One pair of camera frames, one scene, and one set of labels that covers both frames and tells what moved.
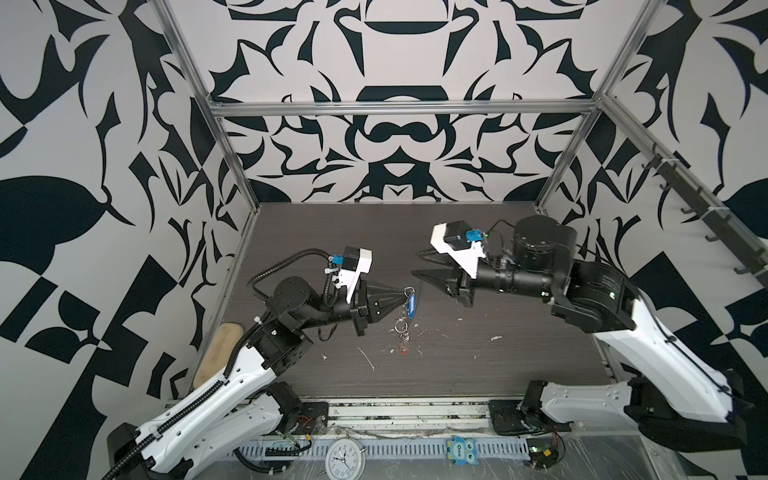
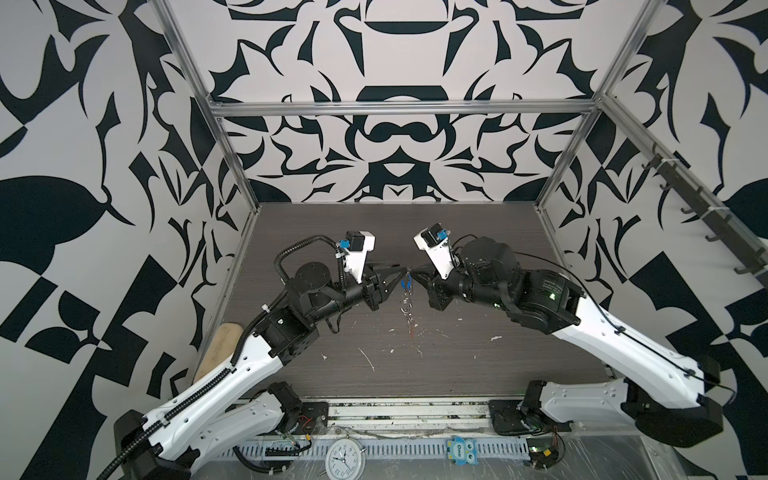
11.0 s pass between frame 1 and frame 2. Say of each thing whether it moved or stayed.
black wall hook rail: stayed
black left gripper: moved
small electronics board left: stayed
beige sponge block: stayed
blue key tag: moved
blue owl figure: stayed
